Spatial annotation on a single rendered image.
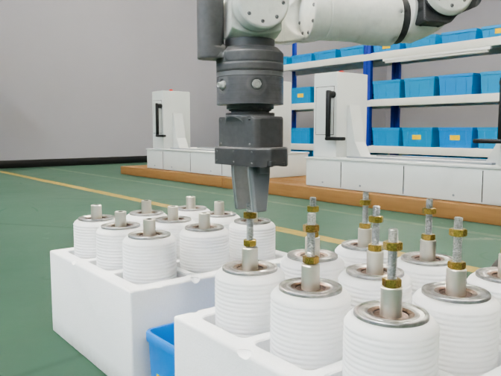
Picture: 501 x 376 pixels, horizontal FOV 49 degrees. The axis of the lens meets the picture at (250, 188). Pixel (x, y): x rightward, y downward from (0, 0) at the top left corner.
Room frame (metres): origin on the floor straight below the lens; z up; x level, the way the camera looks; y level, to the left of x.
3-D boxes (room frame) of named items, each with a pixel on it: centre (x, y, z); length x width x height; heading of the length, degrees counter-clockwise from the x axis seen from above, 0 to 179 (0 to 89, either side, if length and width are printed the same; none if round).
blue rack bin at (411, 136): (6.11, -1.99, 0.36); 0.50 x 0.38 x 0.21; 130
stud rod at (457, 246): (0.61, -0.24, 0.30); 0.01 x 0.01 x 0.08
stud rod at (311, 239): (0.64, -0.07, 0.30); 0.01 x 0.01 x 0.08
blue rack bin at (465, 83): (5.77, -2.26, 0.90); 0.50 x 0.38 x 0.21; 130
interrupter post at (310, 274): (0.64, -0.07, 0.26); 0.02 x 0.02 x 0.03
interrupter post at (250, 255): (0.73, 0.00, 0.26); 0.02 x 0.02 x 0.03
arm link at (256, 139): (0.73, 0.00, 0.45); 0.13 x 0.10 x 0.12; 37
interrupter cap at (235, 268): (0.73, 0.00, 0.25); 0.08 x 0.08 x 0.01
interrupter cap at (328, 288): (0.64, -0.07, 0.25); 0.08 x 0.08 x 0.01
